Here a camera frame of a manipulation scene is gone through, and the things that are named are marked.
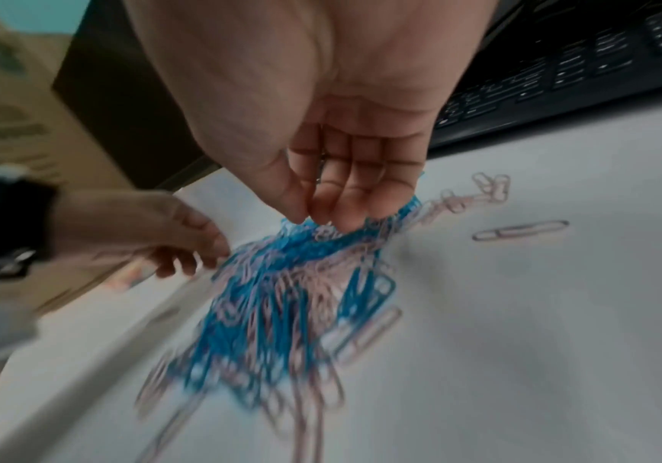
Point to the person's right hand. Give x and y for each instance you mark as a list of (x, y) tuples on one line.
[(296, 90)]

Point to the black keyboard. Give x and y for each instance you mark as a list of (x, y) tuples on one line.
[(565, 68)]

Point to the pile of blue pink paperclips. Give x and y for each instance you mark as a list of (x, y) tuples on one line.
[(274, 298)]

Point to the brown cardboard box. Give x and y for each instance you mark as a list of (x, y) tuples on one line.
[(16, 122)]

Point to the white table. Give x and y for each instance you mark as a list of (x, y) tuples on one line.
[(537, 339)]

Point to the green backdrop cloth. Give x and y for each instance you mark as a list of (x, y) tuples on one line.
[(16, 13)]

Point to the person's left hand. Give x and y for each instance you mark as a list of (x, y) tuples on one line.
[(131, 221)]

